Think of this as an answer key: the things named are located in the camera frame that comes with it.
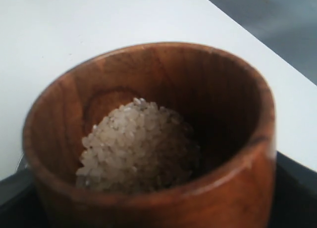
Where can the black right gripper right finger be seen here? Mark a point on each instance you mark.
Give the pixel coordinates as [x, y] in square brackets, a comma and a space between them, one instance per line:
[295, 198]

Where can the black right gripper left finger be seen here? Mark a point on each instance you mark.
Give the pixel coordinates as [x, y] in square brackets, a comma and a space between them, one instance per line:
[19, 204]

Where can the brown wooden cup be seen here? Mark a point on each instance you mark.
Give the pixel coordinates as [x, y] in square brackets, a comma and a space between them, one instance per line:
[160, 135]

